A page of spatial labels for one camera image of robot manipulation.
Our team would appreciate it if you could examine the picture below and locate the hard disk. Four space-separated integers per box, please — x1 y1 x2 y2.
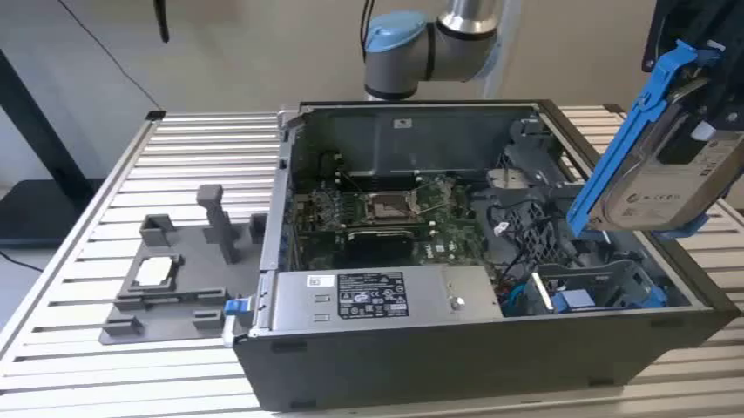
567 38 744 239

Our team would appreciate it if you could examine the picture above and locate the blue disk carrier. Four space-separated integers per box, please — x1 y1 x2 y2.
551 278 670 314

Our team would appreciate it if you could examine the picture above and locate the grey plastic drive cage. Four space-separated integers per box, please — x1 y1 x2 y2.
499 119 583 201

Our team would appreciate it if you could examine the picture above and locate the dark plastic fan grille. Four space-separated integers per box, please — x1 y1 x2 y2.
471 191 583 266

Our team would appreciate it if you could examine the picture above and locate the metal socket cover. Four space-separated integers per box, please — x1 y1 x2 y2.
413 179 461 214

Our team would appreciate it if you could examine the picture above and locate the green motherboard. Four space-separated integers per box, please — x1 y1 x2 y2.
290 172 501 280

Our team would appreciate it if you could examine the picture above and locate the CPU socket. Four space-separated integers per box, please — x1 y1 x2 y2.
360 191 420 221

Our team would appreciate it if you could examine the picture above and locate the thin metal locking lever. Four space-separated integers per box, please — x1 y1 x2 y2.
340 169 369 196

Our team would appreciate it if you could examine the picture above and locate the black graphics card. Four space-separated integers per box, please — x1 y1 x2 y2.
343 224 427 269

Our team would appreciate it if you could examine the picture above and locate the dark grey PC case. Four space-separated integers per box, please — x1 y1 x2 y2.
222 98 743 413

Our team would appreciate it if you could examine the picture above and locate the silver power supply unit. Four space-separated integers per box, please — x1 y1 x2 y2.
270 265 506 334

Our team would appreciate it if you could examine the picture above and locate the blue case latch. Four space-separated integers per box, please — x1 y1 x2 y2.
224 294 257 318

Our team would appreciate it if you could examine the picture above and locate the grey parts rack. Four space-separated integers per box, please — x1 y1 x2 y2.
99 184 270 347

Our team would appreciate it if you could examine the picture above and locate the green RAM stick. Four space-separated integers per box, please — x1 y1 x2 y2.
142 293 202 304

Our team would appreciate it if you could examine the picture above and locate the silver CPU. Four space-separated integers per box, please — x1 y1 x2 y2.
137 256 176 287

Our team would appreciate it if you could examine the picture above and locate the black stand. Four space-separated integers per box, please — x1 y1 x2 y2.
0 47 110 250

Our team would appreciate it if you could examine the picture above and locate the silver metal bracket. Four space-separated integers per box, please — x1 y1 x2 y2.
487 167 548 192

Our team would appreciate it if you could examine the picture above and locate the black wire white connector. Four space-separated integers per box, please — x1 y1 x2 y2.
487 203 546 239

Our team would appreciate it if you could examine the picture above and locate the black cable behind arm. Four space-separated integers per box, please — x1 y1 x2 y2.
361 0 380 49

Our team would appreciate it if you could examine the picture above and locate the blue wire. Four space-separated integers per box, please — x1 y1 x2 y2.
497 280 534 317

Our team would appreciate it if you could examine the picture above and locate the black hanging strap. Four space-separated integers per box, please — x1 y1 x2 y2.
153 0 173 44

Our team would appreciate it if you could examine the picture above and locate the thin black wall cable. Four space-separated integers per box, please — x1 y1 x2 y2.
58 0 164 113

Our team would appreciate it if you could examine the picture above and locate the black floor cable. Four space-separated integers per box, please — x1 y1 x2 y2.
0 251 46 274

